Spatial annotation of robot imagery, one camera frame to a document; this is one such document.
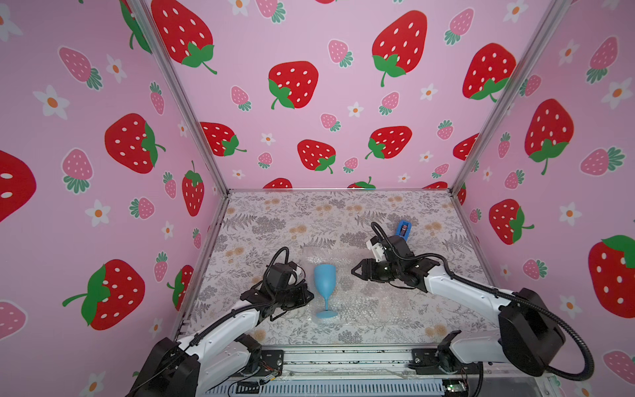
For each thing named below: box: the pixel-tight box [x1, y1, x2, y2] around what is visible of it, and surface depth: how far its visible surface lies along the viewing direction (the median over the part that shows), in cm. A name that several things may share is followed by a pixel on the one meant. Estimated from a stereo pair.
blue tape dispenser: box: [395, 220, 412, 242], surface depth 103 cm
